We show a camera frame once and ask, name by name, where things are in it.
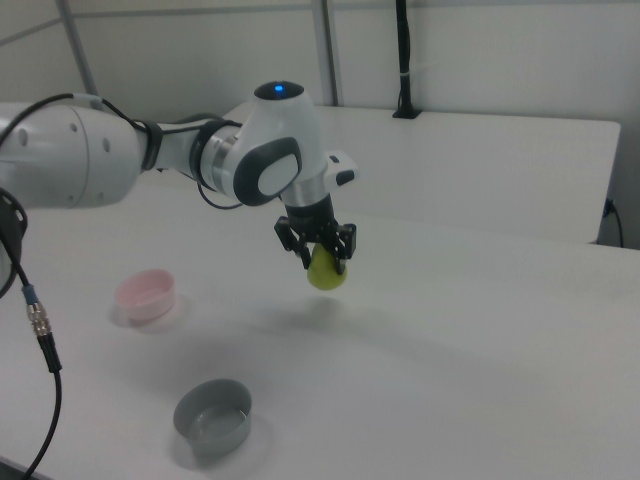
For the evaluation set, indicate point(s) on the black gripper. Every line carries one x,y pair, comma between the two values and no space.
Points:
310,217

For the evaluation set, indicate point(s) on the pink bowl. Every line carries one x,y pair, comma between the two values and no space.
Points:
147,300

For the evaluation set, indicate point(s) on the black camera stand pole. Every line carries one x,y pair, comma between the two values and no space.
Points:
404,60

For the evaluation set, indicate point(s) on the green pear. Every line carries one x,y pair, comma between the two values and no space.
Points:
326,278

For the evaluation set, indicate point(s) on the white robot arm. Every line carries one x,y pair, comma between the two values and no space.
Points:
280,130

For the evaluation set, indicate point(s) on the grey metal partition post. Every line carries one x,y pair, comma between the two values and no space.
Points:
329,50
80,45

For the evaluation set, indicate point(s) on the grey bowl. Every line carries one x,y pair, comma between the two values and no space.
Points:
215,435

